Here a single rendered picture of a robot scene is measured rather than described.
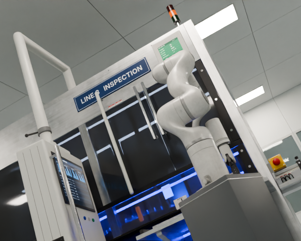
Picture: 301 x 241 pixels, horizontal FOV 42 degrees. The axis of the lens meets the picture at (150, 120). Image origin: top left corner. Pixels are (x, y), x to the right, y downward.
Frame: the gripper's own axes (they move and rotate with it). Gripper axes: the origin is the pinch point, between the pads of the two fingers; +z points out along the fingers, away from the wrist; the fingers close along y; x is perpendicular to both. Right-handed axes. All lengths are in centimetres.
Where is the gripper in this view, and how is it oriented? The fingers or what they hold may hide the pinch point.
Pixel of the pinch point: (236, 171)
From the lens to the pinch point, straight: 214.3
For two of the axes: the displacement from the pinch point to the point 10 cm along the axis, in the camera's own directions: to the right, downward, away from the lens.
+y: -3.8, -2.7, -8.9
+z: 3.5, 8.5, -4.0
